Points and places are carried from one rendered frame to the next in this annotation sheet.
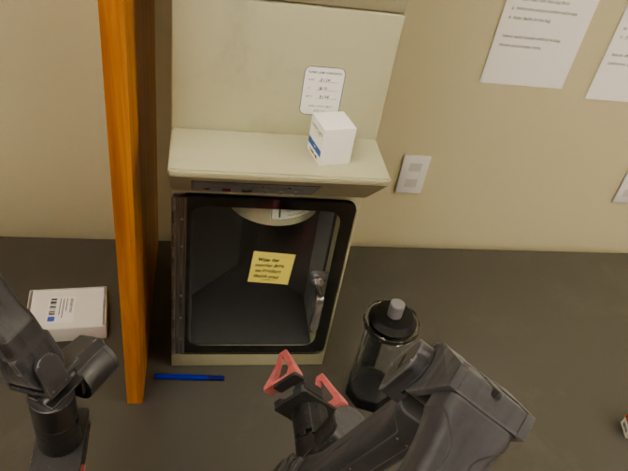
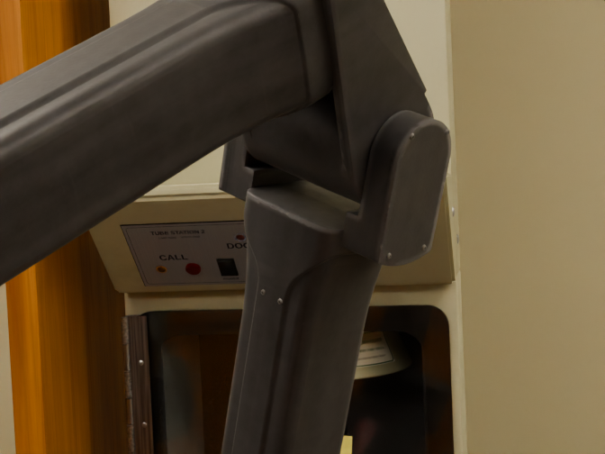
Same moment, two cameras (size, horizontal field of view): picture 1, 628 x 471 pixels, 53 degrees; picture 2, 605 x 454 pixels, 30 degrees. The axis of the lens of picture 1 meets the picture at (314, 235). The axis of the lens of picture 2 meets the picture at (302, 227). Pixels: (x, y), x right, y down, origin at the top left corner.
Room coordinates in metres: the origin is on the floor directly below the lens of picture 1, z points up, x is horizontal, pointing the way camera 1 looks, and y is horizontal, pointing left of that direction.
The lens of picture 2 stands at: (-0.11, -0.36, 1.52)
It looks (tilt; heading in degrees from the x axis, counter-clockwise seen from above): 3 degrees down; 24
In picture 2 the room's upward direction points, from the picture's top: 3 degrees counter-clockwise
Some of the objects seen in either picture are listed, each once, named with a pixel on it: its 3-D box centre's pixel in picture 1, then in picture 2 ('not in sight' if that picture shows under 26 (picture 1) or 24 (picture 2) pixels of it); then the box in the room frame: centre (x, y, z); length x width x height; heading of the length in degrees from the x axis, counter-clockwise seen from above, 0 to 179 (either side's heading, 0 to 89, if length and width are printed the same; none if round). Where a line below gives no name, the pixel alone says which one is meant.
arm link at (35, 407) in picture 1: (56, 402); not in sight; (0.47, 0.29, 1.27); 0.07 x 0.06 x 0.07; 162
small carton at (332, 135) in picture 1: (331, 138); not in sight; (0.81, 0.00, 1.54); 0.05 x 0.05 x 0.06; 28
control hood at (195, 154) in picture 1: (276, 180); (271, 237); (0.79, 0.07, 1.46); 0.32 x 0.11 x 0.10; 104
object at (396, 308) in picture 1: (393, 315); not in sight; (0.84, -0.18, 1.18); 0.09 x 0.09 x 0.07
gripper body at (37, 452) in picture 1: (58, 431); not in sight; (0.46, 0.30, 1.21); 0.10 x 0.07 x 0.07; 14
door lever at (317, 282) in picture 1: (315, 305); not in sight; (0.84, -0.03, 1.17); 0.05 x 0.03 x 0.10; 14
